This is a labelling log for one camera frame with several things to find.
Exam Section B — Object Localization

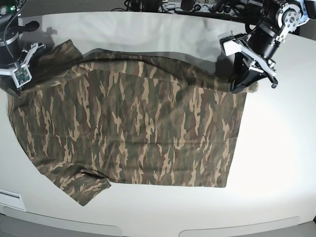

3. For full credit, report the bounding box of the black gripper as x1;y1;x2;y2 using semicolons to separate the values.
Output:
229;34;277;93

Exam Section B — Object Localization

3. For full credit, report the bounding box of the camouflage T-shirt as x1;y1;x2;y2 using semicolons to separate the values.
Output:
7;40;258;206

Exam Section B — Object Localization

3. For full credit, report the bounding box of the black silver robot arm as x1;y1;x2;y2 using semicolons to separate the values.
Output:
0;0;40;96
220;0;312;94

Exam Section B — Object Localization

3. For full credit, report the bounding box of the white label plate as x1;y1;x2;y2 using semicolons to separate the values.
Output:
0;189;26;212

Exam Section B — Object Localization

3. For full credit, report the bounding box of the background cables and equipment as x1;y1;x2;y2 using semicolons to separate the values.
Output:
111;0;267;19

